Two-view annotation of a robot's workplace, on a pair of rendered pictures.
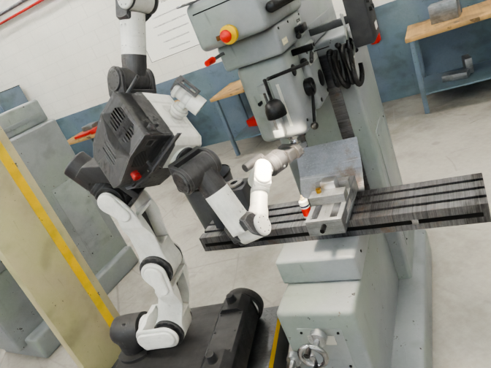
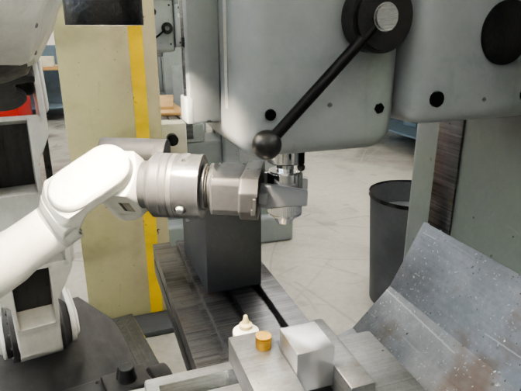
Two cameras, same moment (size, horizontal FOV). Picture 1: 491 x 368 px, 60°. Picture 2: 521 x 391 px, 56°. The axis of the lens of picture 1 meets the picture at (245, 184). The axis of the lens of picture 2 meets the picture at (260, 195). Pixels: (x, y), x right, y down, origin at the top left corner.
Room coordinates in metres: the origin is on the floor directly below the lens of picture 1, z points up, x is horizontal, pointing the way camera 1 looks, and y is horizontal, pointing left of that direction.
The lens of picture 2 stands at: (1.17, -0.63, 1.44)
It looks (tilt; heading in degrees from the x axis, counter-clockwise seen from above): 19 degrees down; 40
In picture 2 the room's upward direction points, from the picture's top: straight up
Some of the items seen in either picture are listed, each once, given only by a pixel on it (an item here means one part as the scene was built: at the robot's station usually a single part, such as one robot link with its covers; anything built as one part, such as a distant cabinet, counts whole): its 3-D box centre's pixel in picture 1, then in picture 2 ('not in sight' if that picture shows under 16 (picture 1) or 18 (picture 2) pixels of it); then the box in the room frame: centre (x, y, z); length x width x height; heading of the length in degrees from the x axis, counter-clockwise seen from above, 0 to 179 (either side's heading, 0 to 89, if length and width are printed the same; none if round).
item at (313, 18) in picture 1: (295, 23); not in sight; (2.10, -0.51, 1.66); 0.80 x 0.23 x 0.20; 149
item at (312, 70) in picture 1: (291, 79); (426, 8); (1.83, -0.36, 1.47); 0.24 x 0.19 x 0.26; 59
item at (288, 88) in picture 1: (278, 94); (291, 5); (1.67, -0.26, 1.47); 0.21 x 0.19 x 0.32; 59
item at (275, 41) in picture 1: (263, 40); not in sight; (1.70, -0.28, 1.68); 0.34 x 0.24 x 0.10; 149
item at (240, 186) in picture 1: (232, 201); (219, 226); (1.89, 0.09, 1.02); 0.22 x 0.12 x 0.20; 61
